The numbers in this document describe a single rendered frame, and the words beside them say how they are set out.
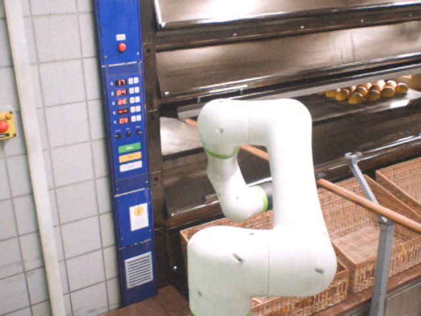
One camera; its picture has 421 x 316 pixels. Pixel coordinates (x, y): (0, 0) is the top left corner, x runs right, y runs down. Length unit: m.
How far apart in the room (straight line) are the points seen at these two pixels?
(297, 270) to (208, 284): 0.17
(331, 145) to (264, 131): 1.46
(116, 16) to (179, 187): 0.76
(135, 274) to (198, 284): 1.24
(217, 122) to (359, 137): 1.66
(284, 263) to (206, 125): 0.43
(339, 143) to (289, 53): 0.61
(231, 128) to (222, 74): 0.91
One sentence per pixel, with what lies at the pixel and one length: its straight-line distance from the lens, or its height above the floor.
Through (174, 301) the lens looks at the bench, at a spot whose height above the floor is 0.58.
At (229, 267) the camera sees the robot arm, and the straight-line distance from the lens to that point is 0.99.
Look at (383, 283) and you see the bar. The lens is 2.33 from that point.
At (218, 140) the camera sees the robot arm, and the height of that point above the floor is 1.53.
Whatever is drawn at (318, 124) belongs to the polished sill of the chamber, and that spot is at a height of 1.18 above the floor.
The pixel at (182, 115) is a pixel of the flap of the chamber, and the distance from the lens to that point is 1.94.
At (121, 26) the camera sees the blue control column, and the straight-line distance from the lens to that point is 1.91.
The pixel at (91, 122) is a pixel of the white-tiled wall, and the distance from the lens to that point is 1.96.
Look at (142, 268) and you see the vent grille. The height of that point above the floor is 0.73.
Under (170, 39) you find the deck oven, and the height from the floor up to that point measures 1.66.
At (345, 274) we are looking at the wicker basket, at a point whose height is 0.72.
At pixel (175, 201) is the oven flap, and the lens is 2.22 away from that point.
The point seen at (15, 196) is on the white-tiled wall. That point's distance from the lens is 1.97.
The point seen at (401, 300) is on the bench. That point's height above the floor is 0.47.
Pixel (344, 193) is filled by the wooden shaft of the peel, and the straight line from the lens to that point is 1.81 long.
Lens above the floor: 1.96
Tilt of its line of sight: 21 degrees down
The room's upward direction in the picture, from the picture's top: 1 degrees counter-clockwise
